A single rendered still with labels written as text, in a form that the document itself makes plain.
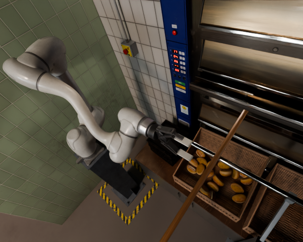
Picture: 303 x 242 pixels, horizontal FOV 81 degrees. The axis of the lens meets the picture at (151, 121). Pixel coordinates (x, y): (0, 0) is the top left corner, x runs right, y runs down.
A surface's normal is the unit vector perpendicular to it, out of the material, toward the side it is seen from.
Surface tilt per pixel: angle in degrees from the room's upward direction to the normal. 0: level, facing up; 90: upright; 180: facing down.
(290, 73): 70
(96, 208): 0
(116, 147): 45
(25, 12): 90
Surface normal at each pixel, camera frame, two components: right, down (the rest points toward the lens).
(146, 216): -0.20, -0.58
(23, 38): 0.76, 0.41
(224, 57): -0.65, 0.45
